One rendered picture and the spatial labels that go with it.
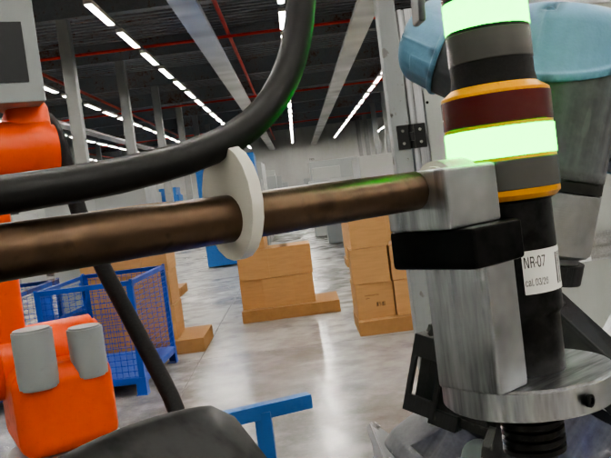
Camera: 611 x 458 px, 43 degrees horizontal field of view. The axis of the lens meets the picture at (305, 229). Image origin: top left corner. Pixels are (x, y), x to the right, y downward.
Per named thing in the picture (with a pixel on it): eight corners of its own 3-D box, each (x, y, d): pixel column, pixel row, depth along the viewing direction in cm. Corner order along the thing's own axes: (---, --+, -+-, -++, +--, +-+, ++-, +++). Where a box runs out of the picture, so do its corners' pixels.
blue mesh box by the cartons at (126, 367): (45, 406, 652) (28, 291, 647) (92, 370, 777) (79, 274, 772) (147, 394, 647) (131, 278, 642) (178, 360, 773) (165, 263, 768)
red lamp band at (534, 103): (512, 120, 28) (508, 87, 28) (422, 136, 32) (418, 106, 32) (575, 115, 31) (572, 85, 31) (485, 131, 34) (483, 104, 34)
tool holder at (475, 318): (526, 453, 26) (493, 161, 25) (375, 422, 31) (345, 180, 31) (653, 383, 32) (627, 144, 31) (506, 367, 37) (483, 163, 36)
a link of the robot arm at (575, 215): (616, 198, 50) (576, 196, 43) (602, 268, 50) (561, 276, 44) (506, 180, 54) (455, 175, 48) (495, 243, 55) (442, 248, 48)
